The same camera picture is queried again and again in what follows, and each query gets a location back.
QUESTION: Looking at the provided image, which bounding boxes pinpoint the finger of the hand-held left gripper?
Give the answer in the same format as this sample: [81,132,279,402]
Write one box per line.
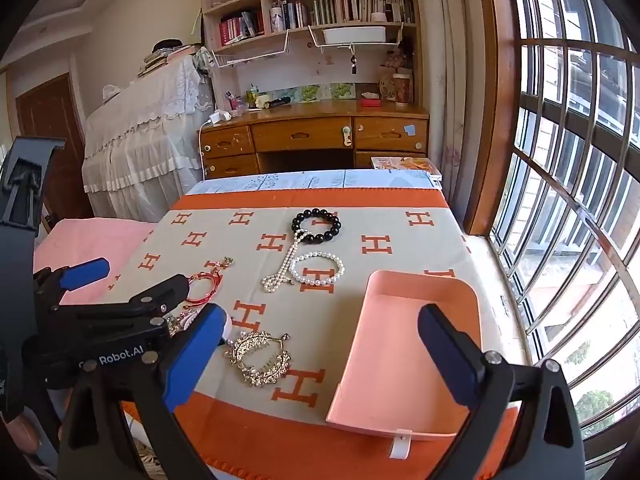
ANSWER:
[34,257,111,307]
[122,273,191,319]

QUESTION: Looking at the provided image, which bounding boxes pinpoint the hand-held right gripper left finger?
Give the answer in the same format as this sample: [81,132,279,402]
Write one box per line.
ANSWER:
[57,304,228,480]

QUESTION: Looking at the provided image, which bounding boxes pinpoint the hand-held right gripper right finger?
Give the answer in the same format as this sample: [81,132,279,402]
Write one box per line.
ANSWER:
[418,303,587,480]

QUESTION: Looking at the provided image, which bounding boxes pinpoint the pale flower hair clip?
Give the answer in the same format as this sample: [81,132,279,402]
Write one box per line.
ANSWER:
[166,310,196,338]

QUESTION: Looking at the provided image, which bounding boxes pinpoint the red bangle with gold charm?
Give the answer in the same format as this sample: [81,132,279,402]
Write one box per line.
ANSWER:
[182,256,236,311]

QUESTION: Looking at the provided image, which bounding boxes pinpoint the gold rhinestone hair comb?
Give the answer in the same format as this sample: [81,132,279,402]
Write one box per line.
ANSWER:
[223,331,292,388]

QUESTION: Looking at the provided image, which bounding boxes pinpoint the thin pearl chain necklace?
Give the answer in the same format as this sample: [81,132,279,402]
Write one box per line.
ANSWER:
[261,227,307,293]

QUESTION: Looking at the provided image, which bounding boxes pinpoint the white pearl bracelet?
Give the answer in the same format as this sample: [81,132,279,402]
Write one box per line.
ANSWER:
[291,252,346,287]

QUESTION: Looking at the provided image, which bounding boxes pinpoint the black bead bracelet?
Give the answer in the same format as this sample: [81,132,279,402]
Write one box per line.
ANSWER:
[291,208,343,246]

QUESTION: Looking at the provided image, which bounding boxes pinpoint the person's left hand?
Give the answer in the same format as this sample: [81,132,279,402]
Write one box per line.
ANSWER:
[2,416,41,455]

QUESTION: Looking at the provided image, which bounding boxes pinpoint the pink bed cover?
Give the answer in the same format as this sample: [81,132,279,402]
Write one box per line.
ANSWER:
[32,217,156,306]

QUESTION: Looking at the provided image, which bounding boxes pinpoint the white lace furniture cover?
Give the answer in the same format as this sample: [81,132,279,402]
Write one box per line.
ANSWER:
[82,55,216,223]

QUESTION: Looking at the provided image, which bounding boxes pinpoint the orange and cream patterned blanket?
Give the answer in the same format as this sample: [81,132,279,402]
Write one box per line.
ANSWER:
[87,192,526,480]

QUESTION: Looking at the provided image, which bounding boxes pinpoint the brown wooden door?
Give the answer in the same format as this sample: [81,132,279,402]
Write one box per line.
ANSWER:
[15,74,96,233]

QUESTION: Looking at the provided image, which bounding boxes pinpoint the light blue bed sheet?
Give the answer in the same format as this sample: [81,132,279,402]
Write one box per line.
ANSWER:
[185,169,443,196]

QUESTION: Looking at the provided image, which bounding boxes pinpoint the colourful magazine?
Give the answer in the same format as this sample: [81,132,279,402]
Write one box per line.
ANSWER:
[371,156,443,181]

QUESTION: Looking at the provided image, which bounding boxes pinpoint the group of small bottles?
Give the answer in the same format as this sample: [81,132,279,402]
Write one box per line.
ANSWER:
[225,85,261,111]

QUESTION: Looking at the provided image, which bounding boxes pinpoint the wooden desk with drawers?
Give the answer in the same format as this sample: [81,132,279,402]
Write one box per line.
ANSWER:
[197,99,431,181]

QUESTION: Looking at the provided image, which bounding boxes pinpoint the stack of books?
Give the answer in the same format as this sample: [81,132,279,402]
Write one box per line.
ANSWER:
[137,40,201,78]

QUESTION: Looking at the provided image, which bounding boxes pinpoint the green leaf picture cards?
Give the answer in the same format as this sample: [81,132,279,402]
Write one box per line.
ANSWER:
[287,84,357,102]

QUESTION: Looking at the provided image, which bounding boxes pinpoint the wooden window trim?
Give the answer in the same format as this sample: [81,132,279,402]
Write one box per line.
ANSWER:
[462,0,523,238]

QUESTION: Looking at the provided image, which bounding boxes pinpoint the row of red books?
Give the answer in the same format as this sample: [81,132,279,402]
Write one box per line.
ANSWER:
[219,10,266,47]

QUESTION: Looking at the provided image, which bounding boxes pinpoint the red lidded jar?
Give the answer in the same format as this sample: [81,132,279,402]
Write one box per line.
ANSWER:
[392,72,414,107]

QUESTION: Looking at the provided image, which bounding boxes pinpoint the barred window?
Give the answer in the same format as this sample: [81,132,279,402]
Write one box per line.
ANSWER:
[487,0,640,466]

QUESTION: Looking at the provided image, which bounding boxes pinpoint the pale curtain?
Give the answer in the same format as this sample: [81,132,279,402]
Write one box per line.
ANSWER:
[412,0,496,201]

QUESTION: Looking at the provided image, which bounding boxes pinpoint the white oval basin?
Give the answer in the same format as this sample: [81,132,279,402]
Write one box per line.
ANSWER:
[322,26,387,45]

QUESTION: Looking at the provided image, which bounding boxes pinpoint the white charger cable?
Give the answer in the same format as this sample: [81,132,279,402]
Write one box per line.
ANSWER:
[197,120,213,181]

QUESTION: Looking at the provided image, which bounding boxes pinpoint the empty white wire basket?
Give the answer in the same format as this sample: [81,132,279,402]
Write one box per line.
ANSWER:
[210,30,292,68]

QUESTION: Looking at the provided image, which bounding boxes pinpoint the white wire basket with basin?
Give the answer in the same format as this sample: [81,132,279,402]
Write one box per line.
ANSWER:
[307,22,405,53]

